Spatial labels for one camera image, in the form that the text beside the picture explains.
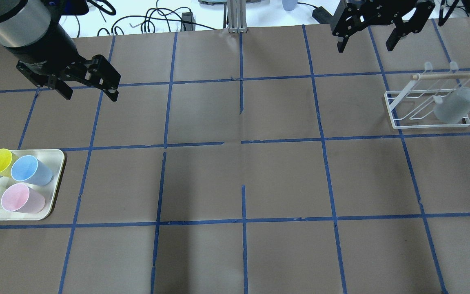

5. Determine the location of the black cable on desk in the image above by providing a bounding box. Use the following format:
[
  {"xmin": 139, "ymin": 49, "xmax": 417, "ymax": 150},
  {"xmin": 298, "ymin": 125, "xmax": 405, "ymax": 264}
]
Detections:
[{"xmin": 96, "ymin": 7, "xmax": 219, "ymax": 38}]

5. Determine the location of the white wire cup rack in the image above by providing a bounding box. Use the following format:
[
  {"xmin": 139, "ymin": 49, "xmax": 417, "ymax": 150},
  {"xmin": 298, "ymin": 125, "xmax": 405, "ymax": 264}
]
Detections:
[{"xmin": 384, "ymin": 61, "xmax": 470, "ymax": 129}]

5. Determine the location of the black power adapter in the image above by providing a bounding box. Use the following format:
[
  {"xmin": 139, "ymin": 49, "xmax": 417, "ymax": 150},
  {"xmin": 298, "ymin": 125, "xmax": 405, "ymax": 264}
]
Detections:
[{"xmin": 180, "ymin": 11, "xmax": 195, "ymax": 31}]

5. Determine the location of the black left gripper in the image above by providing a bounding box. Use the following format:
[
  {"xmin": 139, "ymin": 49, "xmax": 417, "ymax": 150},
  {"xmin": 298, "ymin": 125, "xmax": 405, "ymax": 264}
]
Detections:
[{"xmin": 16, "ymin": 24, "xmax": 121, "ymax": 102}]

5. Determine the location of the blue cup on desk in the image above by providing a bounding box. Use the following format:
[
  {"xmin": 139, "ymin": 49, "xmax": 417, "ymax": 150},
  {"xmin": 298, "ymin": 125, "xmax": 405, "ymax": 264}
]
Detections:
[{"xmin": 282, "ymin": 0, "xmax": 298, "ymax": 11}]

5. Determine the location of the cream plastic tray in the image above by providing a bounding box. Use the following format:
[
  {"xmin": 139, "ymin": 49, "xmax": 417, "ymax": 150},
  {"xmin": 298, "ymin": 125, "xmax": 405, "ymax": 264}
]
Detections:
[{"xmin": 0, "ymin": 149, "xmax": 65, "ymax": 221}]

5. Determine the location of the blue plastic cup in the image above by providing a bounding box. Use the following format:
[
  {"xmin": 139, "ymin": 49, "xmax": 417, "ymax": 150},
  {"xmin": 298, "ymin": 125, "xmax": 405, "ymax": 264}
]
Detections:
[{"xmin": 11, "ymin": 156, "xmax": 53, "ymax": 186}]

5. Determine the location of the yellow plastic cup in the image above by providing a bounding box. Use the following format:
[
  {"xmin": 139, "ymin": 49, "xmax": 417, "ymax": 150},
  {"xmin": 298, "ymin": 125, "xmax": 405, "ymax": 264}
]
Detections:
[{"xmin": 0, "ymin": 148, "xmax": 20, "ymax": 178}]

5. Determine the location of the aluminium frame post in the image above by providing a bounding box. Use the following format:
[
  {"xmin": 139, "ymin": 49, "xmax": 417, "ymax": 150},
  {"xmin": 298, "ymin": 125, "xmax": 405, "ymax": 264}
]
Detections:
[{"xmin": 226, "ymin": 0, "xmax": 248, "ymax": 33}]

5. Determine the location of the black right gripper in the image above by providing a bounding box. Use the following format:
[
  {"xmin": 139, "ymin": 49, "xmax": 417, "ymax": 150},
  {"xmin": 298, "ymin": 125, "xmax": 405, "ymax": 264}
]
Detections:
[{"xmin": 330, "ymin": 0, "xmax": 436, "ymax": 53}]

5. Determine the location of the pink plastic cup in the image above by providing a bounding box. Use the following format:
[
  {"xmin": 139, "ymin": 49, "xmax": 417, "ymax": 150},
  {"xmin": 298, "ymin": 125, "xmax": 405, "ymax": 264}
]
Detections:
[{"xmin": 1, "ymin": 183, "xmax": 46, "ymax": 214}]

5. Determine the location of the white plastic cup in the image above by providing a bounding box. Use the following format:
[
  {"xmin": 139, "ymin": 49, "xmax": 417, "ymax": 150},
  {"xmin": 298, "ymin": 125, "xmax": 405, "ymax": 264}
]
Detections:
[{"xmin": 433, "ymin": 87, "xmax": 470, "ymax": 124}]

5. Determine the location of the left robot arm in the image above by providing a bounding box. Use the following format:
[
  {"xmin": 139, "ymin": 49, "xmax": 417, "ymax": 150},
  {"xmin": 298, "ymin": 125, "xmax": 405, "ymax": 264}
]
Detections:
[{"xmin": 0, "ymin": 0, "xmax": 121, "ymax": 102}]

